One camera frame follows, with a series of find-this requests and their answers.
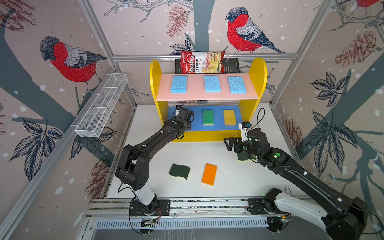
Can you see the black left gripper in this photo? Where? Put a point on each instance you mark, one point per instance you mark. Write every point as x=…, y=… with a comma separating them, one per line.
x=188, y=125

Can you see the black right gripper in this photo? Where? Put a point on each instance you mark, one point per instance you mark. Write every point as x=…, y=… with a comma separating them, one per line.
x=236, y=141

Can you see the dark green wavy sponge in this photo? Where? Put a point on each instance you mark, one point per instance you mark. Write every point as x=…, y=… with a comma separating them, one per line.
x=180, y=171
x=242, y=157

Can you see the yellow sponge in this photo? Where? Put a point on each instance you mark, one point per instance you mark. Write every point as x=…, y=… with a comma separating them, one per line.
x=229, y=117

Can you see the light blue sponge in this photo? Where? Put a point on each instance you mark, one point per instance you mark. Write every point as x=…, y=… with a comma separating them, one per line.
x=237, y=85
x=179, y=84
x=212, y=84

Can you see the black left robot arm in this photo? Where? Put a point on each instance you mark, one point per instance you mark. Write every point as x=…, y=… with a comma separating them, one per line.
x=134, y=163

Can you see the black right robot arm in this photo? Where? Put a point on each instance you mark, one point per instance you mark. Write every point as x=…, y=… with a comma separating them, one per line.
x=341, y=217

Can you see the yellow shelf unit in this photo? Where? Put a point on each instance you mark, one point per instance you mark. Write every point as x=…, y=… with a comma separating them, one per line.
x=258, y=73

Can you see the pink upper shelf board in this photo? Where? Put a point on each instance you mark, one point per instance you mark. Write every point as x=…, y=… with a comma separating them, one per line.
x=196, y=89

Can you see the orange sponge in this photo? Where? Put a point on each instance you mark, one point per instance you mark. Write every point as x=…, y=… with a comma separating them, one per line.
x=209, y=174

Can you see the red cassava chips bag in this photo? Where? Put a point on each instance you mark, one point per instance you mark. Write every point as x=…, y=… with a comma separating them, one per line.
x=202, y=62

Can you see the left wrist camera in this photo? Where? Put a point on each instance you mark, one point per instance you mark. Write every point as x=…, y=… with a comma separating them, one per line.
x=177, y=110

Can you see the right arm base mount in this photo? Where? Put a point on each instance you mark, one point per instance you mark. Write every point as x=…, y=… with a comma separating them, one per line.
x=265, y=205

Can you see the white mesh wall tray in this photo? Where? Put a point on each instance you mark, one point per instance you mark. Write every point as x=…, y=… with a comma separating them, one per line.
x=99, y=112

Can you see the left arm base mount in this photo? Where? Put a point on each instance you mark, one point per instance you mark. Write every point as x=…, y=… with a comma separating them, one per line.
x=155, y=208

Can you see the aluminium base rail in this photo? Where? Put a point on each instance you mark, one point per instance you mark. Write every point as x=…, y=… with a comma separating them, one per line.
x=185, y=214

